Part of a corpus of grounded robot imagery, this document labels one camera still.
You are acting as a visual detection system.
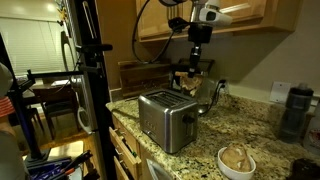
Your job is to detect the white switch plate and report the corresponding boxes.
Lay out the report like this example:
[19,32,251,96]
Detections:
[268,80,292,105]

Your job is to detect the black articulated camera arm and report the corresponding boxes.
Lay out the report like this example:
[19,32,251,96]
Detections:
[25,64,103,81]

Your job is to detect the round ceiling light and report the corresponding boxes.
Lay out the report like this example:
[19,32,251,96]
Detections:
[44,2,58,14]

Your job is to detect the silver two slot toaster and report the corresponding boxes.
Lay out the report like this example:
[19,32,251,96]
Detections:
[137,87,200,155]

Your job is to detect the white ceramic bowl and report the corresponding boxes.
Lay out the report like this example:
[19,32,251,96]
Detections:
[216,146,257,180]

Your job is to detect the stainless dishwasher panel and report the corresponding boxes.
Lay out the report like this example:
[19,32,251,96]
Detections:
[145,158,176,180]

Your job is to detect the black stereo camera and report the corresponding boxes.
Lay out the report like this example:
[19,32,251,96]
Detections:
[75,43,114,55]

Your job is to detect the white oval ring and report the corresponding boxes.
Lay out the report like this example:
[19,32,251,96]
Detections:
[76,105,97,136]

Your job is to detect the white sports bottle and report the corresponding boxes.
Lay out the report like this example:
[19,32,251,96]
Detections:
[302,99,320,157]

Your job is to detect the white window blinds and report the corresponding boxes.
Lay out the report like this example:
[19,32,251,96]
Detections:
[0,16,78,77]

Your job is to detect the light wooden wall cabinet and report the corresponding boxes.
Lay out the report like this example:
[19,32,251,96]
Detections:
[134,0,304,43]

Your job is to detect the blue tool tray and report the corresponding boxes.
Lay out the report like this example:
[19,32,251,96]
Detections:
[27,155,84,180]

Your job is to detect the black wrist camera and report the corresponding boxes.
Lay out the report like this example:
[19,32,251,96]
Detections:
[167,16,192,34]

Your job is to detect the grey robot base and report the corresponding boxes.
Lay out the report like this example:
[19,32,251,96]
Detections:
[0,129,29,180]

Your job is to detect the black vertical stand frame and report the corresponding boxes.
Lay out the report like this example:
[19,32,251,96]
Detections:
[70,0,118,180]

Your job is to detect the white wall outlet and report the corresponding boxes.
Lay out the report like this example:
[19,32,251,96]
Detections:
[222,78,231,96]

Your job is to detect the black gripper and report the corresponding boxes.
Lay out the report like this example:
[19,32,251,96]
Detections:
[187,23,214,79]

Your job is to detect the dark wooden chair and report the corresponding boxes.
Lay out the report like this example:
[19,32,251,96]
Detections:
[41,99,82,141]

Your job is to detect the black handled pliers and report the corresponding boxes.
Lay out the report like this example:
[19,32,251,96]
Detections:
[54,149,101,180]

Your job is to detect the black tripod stand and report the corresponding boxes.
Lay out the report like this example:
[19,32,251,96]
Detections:
[0,33,53,168]

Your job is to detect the wooden counter drawer unit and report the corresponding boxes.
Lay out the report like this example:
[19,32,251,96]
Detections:
[108,114,149,180]

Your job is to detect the black power plug cable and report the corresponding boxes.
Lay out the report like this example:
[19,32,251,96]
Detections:
[199,79,228,117]

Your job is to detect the dark wooden cutting board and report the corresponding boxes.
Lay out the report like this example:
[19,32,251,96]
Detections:
[117,59,173,100]

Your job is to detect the black coffee maker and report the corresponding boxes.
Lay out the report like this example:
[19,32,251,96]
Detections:
[170,58,216,90]

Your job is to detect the yellow wall decoration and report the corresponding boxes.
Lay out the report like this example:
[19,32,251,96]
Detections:
[55,1,69,24]

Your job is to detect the toasted bread slice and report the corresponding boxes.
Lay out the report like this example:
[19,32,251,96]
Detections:
[174,70,205,98]
[220,142,253,174]

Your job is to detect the dark grey sports bottle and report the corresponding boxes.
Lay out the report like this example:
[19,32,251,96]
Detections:
[278,82,315,145]

